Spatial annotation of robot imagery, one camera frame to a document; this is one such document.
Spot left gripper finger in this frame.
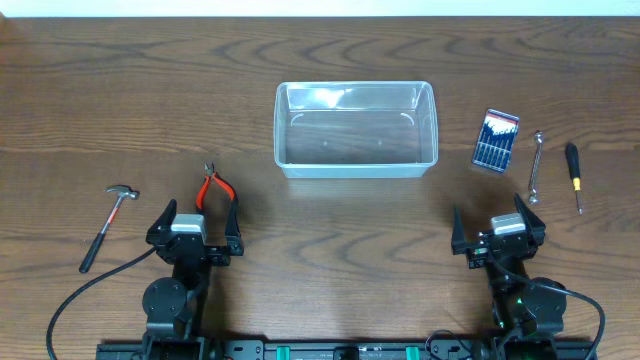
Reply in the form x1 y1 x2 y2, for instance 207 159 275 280
147 199 177 236
225 199 242 248

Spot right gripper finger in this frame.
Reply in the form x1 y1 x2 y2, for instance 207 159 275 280
451 206 466 244
514 193 546 233

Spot silver combination wrench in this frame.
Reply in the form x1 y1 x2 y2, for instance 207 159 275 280
528 130 544 204

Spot small claw hammer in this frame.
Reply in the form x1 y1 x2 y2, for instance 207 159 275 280
78 184 140 274

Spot red handled pliers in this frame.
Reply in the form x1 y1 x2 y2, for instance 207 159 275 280
195 162 238 211

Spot black yellow screwdriver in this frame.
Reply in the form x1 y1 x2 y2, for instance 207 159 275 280
565 143 584 215

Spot blue precision screwdriver set case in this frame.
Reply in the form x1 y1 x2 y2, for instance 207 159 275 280
472 109 520 173

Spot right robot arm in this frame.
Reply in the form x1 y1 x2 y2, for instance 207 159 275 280
451 195 567 359

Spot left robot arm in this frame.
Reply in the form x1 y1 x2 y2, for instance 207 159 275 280
142 199 244 359

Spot clear plastic container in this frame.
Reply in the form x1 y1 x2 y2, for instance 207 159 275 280
273 81 439 179

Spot black mounting rail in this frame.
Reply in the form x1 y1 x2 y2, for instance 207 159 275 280
95 337 591 360

